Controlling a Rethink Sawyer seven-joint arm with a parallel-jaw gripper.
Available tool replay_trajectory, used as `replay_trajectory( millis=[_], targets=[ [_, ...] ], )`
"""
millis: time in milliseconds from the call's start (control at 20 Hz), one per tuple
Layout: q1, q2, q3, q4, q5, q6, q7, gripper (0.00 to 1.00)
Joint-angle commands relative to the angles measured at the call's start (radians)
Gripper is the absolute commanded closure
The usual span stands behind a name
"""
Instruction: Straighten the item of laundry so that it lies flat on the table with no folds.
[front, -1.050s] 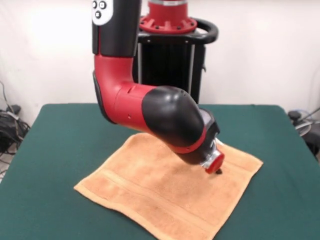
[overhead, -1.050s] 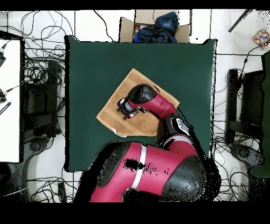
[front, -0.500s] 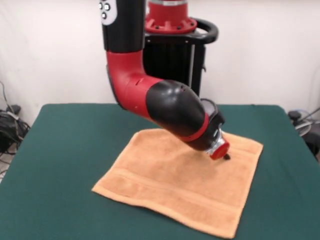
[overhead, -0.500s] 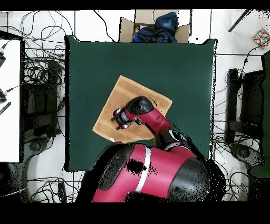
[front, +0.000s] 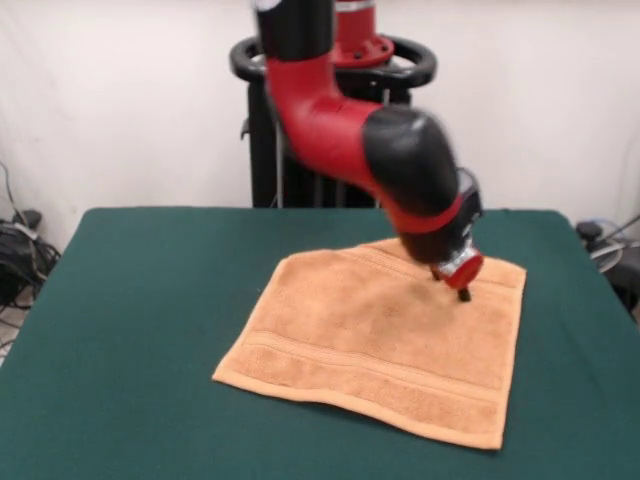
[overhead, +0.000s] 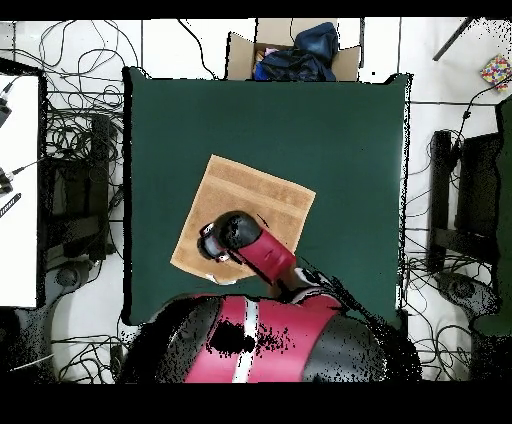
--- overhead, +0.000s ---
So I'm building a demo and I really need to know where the dark green table cloth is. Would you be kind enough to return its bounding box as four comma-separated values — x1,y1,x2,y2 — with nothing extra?
122,66,412,332

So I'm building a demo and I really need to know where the orange terry towel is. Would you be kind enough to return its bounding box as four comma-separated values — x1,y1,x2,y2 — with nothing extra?
169,154,317,286

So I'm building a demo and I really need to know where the cardboard box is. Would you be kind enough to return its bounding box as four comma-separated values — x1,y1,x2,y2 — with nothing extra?
225,17,364,83

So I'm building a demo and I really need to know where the green covered furniture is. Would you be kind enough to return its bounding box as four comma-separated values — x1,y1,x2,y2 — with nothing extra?
471,95,512,337

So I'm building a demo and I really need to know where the black equipment stand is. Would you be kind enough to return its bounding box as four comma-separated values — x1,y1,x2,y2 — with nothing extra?
39,115,118,267
426,129,504,274

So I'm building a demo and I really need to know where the grey metal bar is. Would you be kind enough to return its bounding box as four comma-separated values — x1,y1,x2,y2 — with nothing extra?
432,17,478,62

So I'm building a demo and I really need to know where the dark blue clothing pile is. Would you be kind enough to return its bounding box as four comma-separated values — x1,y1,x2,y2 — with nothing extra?
252,21,340,83

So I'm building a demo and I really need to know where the white side table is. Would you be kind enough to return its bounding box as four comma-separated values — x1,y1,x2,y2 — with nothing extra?
0,73,42,309

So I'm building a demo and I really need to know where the black cable tangle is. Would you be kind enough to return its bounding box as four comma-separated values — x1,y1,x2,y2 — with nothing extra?
399,79,512,381
51,319,133,383
7,19,141,261

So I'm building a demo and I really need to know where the black power strip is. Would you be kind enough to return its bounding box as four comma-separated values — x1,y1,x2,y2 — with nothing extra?
109,344,125,381

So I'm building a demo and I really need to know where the colourful dotted item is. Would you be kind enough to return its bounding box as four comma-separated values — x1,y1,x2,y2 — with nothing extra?
479,54,512,92

